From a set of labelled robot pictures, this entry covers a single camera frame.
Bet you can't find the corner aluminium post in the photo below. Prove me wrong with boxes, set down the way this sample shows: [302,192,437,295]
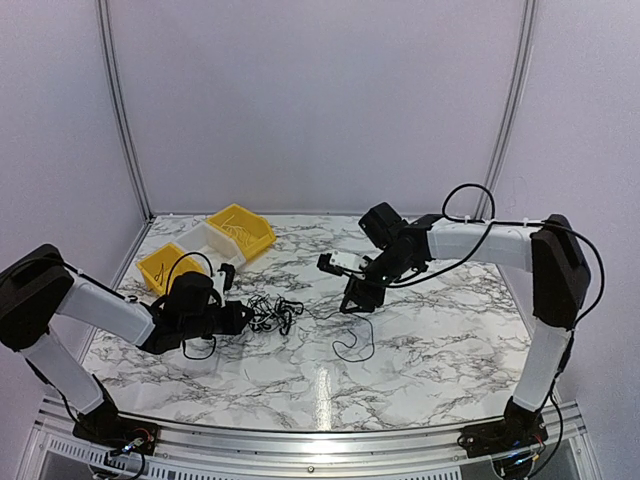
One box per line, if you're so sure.
[95,0,154,222]
[483,0,539,195]

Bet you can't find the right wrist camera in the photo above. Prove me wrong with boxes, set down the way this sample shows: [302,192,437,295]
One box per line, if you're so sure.
[317,251,369,276]

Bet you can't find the white cable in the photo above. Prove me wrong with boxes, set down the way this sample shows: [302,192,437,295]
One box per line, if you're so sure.
[219,214,261,251]

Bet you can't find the yellow bin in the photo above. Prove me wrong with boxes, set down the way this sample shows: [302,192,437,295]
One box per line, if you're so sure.
[136,243,205,296]
[206,204,276,261]

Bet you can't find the left corner aluminium post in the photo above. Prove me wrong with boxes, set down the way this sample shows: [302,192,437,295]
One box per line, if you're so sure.
[95,0,154,222]

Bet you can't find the yellow bin far right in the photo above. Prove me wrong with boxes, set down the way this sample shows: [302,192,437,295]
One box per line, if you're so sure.
[206,204,276,261]

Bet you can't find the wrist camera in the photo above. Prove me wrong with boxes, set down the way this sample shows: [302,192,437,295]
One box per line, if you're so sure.
[317,251,369,276]
[212,263,236,306]

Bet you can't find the yellow bin near left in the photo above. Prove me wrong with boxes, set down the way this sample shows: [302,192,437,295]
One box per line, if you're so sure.
[136,243,205,296]

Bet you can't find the white translucent bin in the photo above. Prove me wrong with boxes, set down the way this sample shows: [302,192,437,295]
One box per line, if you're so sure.
[173,221,246,269]

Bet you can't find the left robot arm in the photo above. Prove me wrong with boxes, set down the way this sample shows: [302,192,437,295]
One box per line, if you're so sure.
[1,244,254,445]

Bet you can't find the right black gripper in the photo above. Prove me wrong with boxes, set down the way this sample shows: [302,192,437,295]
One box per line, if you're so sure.
[339,247,416,313]

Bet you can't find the right corner aluminium post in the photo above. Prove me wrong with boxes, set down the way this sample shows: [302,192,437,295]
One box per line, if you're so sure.
[483,0,539,195]

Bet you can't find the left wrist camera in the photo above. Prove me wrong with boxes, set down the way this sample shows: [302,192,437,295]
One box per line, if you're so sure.
[212,263,236,306]

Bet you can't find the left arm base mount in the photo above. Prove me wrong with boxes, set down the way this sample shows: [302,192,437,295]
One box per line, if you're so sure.
[73,393,160,456]

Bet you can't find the cable bundle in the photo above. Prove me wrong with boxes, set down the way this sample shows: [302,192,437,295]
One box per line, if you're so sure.
[242,293,305,336]

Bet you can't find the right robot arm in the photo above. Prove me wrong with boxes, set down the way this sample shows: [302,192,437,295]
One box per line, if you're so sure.
[326,202,604,448]

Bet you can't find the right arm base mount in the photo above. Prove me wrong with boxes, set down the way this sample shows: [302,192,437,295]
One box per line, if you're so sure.
[457,398,548,458]

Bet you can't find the aluminium front rail frame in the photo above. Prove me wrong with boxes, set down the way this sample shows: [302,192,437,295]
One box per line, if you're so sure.
[16,397,601,479]

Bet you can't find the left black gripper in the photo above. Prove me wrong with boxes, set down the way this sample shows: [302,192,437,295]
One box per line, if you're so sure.
[181,301,255,341]

